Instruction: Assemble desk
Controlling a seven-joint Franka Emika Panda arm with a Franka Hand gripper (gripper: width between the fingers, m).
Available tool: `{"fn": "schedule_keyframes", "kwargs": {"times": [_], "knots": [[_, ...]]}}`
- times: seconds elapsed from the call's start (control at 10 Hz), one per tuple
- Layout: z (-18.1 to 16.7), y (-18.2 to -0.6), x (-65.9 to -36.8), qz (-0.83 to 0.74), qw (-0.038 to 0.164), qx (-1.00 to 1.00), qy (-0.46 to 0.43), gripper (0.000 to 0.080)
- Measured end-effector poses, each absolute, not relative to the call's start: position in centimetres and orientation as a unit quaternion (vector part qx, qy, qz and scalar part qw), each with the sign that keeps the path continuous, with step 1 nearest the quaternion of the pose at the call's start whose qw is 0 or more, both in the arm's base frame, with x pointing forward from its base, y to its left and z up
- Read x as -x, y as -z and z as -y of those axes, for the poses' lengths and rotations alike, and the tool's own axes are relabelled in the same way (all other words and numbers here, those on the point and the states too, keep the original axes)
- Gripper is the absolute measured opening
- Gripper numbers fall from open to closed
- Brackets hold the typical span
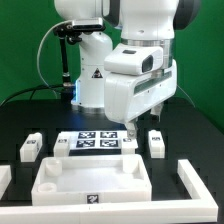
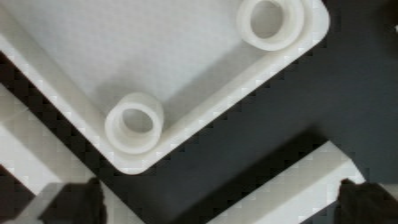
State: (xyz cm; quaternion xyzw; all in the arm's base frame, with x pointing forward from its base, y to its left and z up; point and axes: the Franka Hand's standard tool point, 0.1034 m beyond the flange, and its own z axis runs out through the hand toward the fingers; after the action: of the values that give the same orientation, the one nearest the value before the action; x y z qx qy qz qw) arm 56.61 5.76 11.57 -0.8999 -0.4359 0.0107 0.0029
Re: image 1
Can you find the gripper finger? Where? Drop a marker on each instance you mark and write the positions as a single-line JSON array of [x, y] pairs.
[[156, 110], [131, 130]]

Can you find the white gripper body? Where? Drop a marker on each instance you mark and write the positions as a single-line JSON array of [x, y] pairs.
[[126, 97]]

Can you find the white desk top tray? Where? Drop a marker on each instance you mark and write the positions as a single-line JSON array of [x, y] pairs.
[[90, 180]]

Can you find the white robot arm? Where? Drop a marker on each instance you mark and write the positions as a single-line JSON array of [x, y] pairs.
[[144, 23]]

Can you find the tag marker sheet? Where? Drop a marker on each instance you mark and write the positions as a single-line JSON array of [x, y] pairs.
[[83, 140]]

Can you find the white block left edge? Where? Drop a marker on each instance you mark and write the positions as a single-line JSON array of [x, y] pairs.
[[5, 178]]

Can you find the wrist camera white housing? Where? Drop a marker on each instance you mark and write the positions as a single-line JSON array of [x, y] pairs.
[[134, 60]]

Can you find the camera on black stand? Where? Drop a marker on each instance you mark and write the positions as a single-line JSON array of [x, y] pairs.
[[69, 32]]

